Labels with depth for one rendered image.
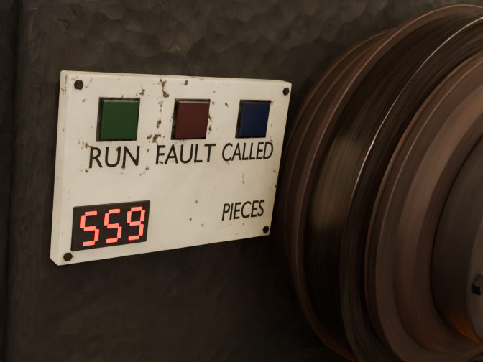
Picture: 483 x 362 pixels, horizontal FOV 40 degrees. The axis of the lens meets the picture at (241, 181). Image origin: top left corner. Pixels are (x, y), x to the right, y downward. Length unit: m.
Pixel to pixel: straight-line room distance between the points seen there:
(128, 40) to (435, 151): 0.32
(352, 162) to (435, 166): 0.08
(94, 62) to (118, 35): 0.03
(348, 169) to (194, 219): 0.17
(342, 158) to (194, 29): 0.20
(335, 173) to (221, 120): 0.13
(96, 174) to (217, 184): 0.14
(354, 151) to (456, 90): 0.12
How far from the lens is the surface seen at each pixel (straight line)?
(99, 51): 0.62
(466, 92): 0.71
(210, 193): 0.70
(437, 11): 0.79
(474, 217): 0.68
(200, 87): 0.66
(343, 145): 0.68
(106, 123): 0.61
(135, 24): 0.64
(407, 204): 0.68
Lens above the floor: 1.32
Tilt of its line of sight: 15 degrees down
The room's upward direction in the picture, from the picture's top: 8 degrees clockwise
